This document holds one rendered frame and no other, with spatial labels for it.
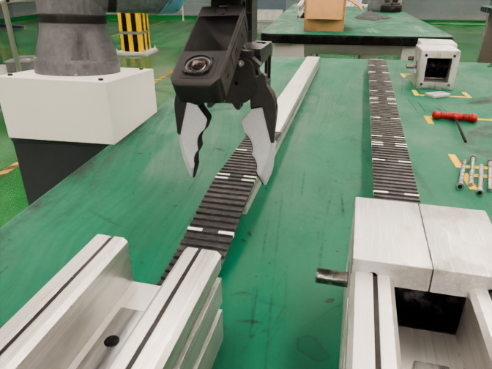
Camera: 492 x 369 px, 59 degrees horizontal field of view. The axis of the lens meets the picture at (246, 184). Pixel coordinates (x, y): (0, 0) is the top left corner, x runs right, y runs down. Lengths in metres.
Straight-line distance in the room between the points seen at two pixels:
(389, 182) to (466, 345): 0.28
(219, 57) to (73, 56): 0.47
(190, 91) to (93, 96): 0.41
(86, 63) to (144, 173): 0.26
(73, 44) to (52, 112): 0.12
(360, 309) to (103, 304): 0.17
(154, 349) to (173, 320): 0.02
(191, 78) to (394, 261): 0.21
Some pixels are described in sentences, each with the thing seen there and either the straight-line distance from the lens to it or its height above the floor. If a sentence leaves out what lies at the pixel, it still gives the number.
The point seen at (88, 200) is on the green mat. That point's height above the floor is 0.78.
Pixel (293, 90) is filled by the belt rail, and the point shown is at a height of 0.81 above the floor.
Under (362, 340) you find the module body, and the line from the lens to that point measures 0.25.
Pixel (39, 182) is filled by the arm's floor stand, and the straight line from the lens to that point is 0.91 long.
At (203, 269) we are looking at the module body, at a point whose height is 0.86.
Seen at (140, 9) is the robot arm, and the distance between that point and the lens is 0.88.
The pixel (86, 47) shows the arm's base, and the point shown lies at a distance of 0.83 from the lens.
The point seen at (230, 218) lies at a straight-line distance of 0.47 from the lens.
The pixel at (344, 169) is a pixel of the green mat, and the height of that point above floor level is 0.78.
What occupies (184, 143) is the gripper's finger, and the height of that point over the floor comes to 0.87.
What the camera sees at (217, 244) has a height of 0.80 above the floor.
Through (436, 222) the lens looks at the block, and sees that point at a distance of 0.35.
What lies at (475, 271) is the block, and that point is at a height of 0.87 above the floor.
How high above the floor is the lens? 1.04
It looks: 26 degrees down
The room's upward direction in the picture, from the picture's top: straight up
